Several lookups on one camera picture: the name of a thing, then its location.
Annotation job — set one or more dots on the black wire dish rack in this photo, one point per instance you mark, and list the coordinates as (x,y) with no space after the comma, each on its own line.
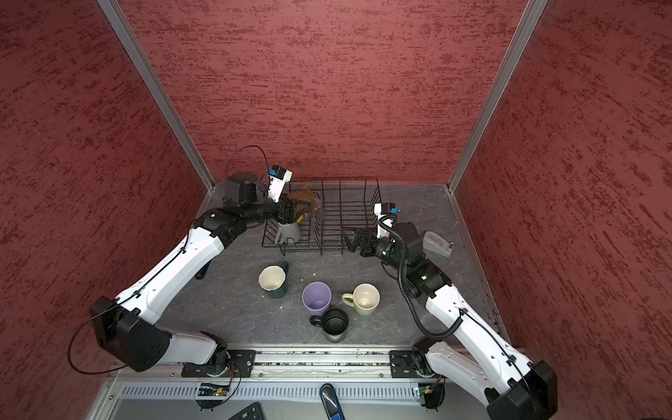
(339,203)

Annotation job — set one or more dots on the purple cup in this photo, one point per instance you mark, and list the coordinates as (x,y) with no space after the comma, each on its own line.
(316,298)

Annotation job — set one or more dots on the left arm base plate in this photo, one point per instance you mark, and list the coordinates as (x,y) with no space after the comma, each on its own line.
(231,363)

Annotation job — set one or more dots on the olive glass cup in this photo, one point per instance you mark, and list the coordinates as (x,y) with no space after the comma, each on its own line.
(304,202)

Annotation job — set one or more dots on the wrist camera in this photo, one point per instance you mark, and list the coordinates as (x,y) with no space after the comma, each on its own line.
(279,177)
(386,218)

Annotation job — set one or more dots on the black blue handheld device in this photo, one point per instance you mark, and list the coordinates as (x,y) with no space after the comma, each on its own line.
(330,401)

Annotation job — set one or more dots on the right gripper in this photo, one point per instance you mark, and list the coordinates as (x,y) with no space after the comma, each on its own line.
(370,237)

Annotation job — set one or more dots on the light green mug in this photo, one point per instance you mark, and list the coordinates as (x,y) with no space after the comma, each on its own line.
(365,299)

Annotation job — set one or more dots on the white grey mug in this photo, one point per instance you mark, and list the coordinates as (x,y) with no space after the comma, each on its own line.
(288,234)

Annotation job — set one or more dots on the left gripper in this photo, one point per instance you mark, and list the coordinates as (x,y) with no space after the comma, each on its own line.
(290,217)

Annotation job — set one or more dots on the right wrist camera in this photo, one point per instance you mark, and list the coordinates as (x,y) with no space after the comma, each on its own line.
(386,218)

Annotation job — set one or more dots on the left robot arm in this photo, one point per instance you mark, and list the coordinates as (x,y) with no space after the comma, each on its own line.
(126,326)

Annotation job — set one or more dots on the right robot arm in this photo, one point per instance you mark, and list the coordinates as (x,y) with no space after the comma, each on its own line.
(462,347)

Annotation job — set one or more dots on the black mug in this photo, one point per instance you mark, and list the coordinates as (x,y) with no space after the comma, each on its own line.
(333,323)

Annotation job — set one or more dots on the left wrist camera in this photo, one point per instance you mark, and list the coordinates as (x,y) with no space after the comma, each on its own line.
(279,177)

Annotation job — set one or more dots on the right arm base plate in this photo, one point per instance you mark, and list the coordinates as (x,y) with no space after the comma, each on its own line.
(412,364)

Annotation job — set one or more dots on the dark green mug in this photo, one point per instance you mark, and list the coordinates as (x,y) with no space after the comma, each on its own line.
(273,280)

